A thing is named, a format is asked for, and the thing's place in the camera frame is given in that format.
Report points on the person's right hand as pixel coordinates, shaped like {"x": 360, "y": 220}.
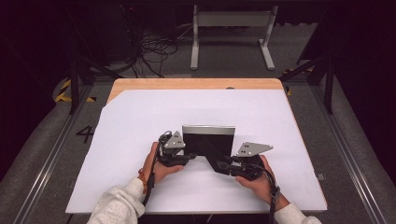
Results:
{"x": 264, "y": 189}

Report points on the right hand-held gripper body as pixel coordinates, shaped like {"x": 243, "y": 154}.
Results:
{"x": 252, "y": 149}

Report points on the white table sheet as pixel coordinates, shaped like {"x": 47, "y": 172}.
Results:
{"x": 186, "y": 105}

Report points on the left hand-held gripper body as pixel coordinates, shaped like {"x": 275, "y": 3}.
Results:
{"x": 174, "y": 143}

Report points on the white metal desk frame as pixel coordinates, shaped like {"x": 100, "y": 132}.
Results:
{"x": 230, "y": 18}

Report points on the person's left hand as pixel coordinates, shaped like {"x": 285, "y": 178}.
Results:
{"x": 160, "y": 172}

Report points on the aluminium floor rail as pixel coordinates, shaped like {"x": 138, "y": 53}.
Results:
{"x": 53, "y": 155}
{"x": 348, "y": 155}

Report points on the black metal stand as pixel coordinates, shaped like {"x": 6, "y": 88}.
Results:
{"x": 74, "y": 81}
{"x": 328, "y": 84}

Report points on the yellow black hazard tape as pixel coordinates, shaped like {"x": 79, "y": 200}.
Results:
{"x": 63, "y": 90}

